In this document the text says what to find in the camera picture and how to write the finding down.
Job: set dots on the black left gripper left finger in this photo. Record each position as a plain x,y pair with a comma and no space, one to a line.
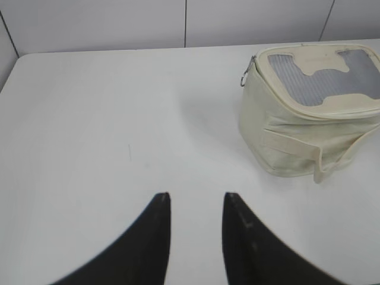
139,256

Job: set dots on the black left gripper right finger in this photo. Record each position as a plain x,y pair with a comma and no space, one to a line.
254,255

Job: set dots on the cream zippered bag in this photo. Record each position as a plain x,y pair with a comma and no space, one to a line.
307,109

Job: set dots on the silver ring zipper pull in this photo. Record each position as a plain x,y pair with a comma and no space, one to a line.
247,70

